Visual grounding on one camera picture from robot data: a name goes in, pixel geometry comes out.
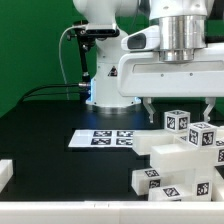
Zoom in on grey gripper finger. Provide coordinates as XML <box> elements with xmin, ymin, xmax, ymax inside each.
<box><xmin>203</xmin><ymin>97</ymin><xmax>215</xmax><ymax>122</ymax></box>
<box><xmin>143</xmin><ymin>98</ymin><xmax>155</xmax><ymax>123</ymax></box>

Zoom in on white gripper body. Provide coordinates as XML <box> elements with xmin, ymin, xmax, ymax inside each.
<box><xmin>118</xmin><ymin>44</ymin><xmax>224</xmax><ymax>98</ymax></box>

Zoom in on white tagged cube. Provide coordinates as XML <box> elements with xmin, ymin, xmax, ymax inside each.
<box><xmin>187</xmin><ymin>122</ymin><xmax>217</xmax><ymax>147</ymax></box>

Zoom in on white tagged cube nut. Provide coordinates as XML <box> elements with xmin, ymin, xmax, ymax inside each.
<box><xmin>164</xmin><ymin>110</ymin><xmax>190</xmax><ymax>133</ymax></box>

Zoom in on white chair back frame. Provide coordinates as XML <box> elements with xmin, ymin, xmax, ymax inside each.
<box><xmin>133</xmin><ymin>128</ymin><xmax>224</xmax><ymax>173</ymax></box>

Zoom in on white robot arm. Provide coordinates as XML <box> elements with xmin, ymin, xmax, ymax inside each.
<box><xmin>73</xmin><ymin>0</ymin><xmax>224</xmax><ymax>120</ymax></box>

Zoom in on white marker sheet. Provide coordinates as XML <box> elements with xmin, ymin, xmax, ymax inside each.
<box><xmin>69</xmin><ymin>129</ymin><xmax>134</xmax><ymax>148</ymax></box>

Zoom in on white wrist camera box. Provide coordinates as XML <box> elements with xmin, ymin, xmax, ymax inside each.
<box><xmin>121</xmin><ymin>25</ymin><xmax>160</xmax><ymax>52</ymax></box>

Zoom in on black camera on stand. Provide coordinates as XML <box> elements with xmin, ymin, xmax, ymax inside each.
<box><xmin>85</xmin><ymin>23</ymin><xmax>120</xmax><ymax>38</ymax></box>

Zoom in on black camera stand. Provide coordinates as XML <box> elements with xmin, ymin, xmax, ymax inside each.
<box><xmin>66</xmin><ymin>20</ymin><xmax>98</xmax><ymax>101</ymax></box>

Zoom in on grey camera cable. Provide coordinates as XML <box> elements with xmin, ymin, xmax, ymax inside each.
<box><xmin>58</xmin><ymin>25</ymin><xmax>81</xmax><ymax>101</ymax></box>

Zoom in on black cables on table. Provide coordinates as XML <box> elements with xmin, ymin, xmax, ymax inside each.
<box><xmin>20</xmin><ymin>83</ymin><xmax>92</xmax><ymax>103</ymax></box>

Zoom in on white front rail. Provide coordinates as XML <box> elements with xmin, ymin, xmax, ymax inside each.
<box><xmin>0</xmin><ymin>201</ymin><xmax>224</xmax><ymax>224</ymax></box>

